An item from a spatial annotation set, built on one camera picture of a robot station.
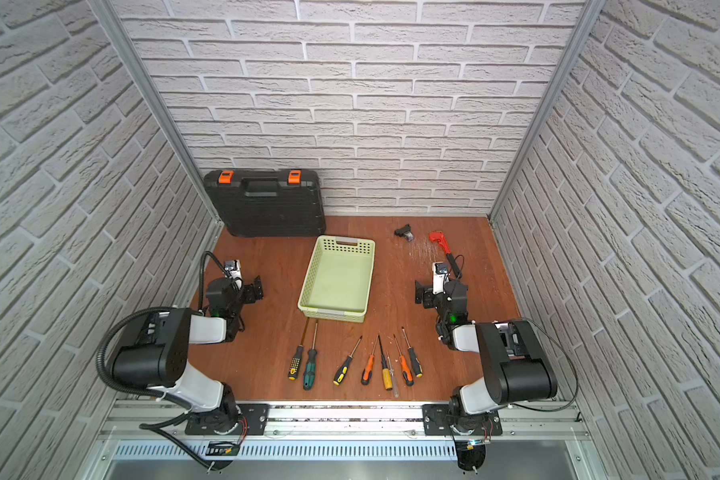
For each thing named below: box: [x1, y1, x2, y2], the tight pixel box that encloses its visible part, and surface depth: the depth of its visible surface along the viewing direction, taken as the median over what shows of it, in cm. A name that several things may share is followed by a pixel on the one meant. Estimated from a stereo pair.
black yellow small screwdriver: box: [401, 326, 423, 378], surface depth 83 cm
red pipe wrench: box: [429, 231, 452, 255], surface depth 113 cm
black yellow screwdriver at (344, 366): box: [333, 335, 363, 386], surface depth 82 cm
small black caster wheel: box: [394, 224, 415, 242], surface depth 116 cm
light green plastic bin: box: [297, 235, 376, 323], surface depth 103 cm
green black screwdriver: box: [303, 319, 319, 391], surface depth 81 cm
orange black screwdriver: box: [361, 331, 380, 386], surface depth 82 cm
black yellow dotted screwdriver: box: [288, 317, 310, 381], surface depth 83 cm
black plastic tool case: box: [204, 169, 327, 237], surface depth 97 cm
